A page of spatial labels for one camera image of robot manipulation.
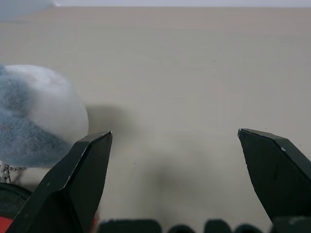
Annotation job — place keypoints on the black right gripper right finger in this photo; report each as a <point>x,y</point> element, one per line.
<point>277,174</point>

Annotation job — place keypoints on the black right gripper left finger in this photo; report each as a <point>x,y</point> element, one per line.
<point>70,184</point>

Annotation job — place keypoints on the red clear zipper pouch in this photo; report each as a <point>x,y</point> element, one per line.
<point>12,201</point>

